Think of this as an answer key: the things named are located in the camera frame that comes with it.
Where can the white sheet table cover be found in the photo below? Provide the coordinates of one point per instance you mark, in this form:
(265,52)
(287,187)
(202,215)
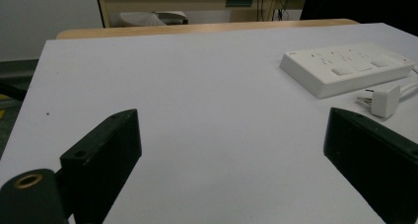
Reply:
(197,118)

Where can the white power strip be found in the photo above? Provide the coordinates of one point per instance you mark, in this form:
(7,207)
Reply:
(341,69)

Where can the white power plug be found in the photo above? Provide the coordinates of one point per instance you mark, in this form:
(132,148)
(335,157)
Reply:
(384,100)

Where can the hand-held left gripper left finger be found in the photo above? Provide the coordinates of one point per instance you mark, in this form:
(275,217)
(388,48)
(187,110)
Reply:
(98,164)

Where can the beige wooden cabinet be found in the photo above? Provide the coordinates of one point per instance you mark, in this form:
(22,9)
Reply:
(203,3)

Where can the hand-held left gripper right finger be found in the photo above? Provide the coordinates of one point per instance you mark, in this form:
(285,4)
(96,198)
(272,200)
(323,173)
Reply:
(374,158)

